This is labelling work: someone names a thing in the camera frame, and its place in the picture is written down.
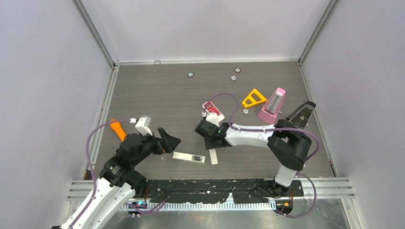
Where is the slim remote back cover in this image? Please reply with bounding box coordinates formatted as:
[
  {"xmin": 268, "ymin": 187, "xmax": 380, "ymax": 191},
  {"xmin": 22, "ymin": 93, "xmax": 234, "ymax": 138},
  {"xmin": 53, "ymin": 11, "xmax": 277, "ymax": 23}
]
[{"xmin": 209, "ymin": 149, "xmax": 218, "ymax": 165}]

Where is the white remote control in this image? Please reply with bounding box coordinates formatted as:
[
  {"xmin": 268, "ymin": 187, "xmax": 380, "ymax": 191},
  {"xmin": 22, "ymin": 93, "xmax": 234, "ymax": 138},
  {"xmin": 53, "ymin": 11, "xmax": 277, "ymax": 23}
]
[{"xmin": 202, "ymin": 102, "xmax": 225, "ymax": 122}]

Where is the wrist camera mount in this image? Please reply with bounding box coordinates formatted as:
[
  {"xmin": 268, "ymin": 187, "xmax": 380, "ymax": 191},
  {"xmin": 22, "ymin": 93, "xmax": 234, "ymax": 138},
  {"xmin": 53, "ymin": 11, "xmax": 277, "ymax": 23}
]
[
  {"xmin": 202, "ymin": 111, "xmax": 224, "ymax": 127},
  {"xmin": 129, "ymin": 115, "xmax": 153, "ymax": 136}
]

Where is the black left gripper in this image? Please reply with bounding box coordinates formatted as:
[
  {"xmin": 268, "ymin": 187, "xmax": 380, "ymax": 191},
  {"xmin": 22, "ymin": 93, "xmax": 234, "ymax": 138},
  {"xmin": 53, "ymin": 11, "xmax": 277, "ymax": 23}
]
[{"xmin": 132, "ymin": 127, "xmax": 181, "ymax": 165}]

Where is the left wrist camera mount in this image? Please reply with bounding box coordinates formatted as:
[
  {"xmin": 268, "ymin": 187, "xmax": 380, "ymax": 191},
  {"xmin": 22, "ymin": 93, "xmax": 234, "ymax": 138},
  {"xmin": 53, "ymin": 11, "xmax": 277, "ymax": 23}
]
[{"xmin": 129, "ymin": 115, "xmax": 153, "ymax": 136}]

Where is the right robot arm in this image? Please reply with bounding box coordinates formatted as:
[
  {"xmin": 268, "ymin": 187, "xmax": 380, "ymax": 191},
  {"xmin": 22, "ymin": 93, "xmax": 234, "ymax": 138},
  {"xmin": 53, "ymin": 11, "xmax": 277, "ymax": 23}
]
[{"xmin": 195, "ymin": 118, "xmax": 312, "ymax": 197}]

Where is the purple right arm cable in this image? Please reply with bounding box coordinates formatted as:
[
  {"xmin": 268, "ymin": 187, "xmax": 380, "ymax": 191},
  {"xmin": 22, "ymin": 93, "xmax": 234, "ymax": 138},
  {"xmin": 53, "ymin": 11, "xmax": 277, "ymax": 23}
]
[{"xmin": 202, "ymin": 92, "xmax": 321, "ymax": 219}]

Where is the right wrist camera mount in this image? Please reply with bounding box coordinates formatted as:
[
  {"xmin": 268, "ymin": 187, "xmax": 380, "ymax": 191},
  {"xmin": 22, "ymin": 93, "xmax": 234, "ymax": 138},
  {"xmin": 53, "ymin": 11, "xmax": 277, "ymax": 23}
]
[{"xmin": 202, "ymin": 111, "xmax": 224, "ymax": 127}]

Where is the slim white black remote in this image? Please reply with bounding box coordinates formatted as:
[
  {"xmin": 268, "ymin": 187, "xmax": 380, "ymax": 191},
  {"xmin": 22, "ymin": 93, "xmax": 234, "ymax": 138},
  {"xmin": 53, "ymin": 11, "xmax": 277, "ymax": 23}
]
[{"xmin": 172, "ymin": 152, "xmax": 205, "ymax": 164}]

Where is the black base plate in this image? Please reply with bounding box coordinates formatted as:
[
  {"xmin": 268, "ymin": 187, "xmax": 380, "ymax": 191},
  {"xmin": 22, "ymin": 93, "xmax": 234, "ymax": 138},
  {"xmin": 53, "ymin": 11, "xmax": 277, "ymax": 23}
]
[{"xmin": 136, "ymin": 178, "xmax": 304, "ymax": 204}]

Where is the pink metronome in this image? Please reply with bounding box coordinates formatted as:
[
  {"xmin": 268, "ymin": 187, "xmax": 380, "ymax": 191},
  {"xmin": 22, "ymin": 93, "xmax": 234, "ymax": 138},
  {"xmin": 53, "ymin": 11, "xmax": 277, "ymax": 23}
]
[{"xmin": 257, "ymin": 88, "xmax": 286, "ymax": 124}]

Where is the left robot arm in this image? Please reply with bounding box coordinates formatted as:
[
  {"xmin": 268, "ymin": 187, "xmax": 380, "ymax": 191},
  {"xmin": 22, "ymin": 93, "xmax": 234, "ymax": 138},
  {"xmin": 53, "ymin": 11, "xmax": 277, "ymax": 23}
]
[{"xmin": 60, "ymin": 128, "xmax": 181, "ymax": 229}]

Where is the yellow triangular plastic frame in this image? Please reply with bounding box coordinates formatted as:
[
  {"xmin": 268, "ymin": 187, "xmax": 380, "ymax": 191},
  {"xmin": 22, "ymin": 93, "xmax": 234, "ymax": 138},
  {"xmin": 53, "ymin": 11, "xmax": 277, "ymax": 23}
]
[{"xmin": 241, "ymin": 88, "xmax": 267, "ymax": 108}]

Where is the orange handle tool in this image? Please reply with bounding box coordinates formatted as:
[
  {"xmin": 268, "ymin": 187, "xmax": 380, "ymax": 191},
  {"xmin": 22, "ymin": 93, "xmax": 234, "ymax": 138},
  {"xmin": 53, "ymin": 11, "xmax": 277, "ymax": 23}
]
[{"xmin": 109, "ymin": 119, "xmax": 127, "ymax": 142}]

